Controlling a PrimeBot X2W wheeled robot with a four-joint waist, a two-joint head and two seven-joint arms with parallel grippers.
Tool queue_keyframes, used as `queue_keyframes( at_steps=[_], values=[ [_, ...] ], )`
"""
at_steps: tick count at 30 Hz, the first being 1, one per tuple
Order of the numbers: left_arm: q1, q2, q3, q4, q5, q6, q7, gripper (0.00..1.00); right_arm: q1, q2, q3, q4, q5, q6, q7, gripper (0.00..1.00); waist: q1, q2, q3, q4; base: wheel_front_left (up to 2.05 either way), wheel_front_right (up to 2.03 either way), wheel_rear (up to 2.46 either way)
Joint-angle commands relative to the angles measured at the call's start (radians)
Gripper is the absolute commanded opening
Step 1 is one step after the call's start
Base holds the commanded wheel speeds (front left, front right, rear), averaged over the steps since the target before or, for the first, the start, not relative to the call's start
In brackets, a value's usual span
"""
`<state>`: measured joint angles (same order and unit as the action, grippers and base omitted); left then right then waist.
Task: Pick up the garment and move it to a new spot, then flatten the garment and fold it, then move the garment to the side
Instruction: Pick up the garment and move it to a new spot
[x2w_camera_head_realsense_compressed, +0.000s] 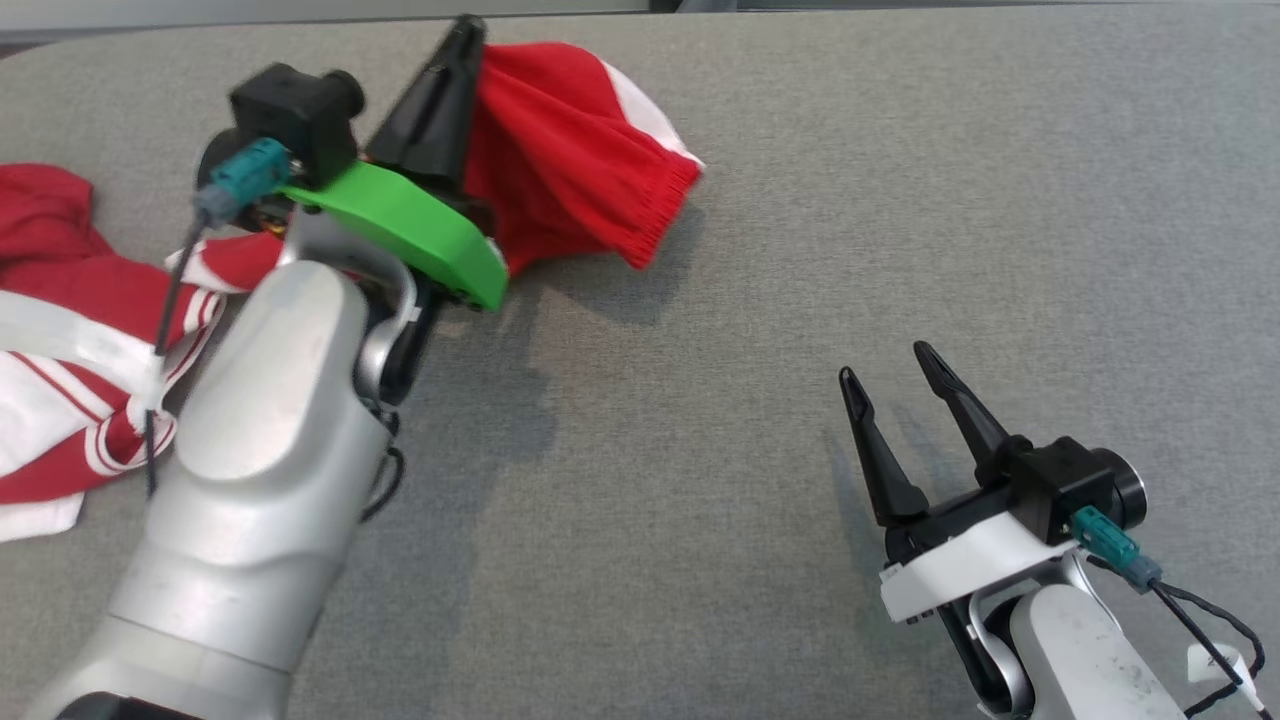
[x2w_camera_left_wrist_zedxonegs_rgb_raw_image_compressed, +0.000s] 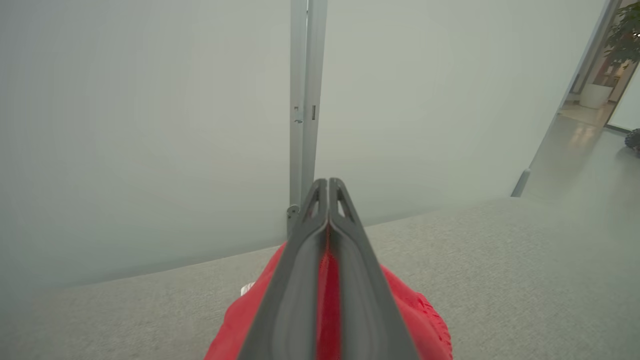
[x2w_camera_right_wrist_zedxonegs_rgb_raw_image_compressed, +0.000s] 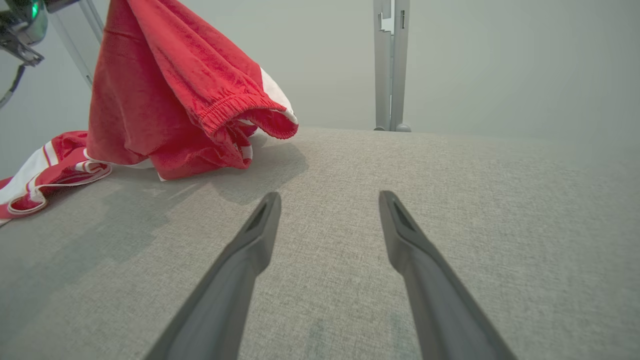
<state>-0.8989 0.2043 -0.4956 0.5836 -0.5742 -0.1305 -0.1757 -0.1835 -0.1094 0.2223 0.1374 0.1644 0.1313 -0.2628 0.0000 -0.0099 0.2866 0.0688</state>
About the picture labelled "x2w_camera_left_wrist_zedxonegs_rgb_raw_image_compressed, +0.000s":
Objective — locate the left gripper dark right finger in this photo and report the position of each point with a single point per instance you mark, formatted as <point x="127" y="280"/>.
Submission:
<point x="365" y="310"/>

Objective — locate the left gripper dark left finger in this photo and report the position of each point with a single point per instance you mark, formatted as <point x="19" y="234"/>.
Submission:
<point x="290" y="300"/>

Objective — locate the red shorts white trim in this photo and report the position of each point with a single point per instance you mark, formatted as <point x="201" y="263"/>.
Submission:
<point x="412" y="312"/>

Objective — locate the white plant pot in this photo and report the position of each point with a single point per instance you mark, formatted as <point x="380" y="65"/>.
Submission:
<point x="596" y="95"/>

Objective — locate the green potted plant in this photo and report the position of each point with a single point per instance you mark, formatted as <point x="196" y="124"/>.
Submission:
<point x="625" y="35"/>

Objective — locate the grey metal partition post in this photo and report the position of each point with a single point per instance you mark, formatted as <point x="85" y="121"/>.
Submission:
<point x="305" y="75"/>

